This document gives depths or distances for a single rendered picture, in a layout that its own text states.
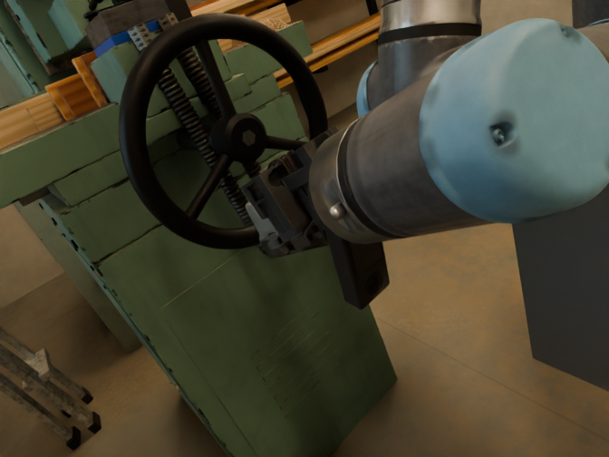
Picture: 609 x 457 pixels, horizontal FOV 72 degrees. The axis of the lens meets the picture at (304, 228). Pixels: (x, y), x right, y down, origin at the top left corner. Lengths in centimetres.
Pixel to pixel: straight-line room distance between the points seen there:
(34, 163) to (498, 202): 58
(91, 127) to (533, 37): 57
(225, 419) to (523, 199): 77
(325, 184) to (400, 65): 15
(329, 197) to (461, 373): 96
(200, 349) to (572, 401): 81
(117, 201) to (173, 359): 29
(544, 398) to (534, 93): 99
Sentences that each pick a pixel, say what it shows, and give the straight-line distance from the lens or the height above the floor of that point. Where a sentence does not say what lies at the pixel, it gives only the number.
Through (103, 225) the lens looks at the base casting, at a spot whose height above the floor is 76.
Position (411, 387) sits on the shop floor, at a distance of 120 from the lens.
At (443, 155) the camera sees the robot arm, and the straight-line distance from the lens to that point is 21.
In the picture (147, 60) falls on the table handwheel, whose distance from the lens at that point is 51.
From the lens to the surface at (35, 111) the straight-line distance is 82.
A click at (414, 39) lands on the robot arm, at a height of 87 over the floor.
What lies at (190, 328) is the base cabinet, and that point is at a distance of 78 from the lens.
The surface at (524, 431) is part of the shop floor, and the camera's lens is 110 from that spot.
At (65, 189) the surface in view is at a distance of 67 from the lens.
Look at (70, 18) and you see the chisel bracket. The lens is 83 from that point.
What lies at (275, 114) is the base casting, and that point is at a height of 77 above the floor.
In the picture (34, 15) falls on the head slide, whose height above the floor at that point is 107.
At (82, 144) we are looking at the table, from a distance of 67.
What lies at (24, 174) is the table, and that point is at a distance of 67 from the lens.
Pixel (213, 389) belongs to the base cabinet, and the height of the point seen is 39.
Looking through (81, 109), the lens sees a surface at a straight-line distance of 78.
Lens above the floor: 92
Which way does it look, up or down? 26 degrees down
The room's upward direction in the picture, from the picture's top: 23 degrees counter-clockwise
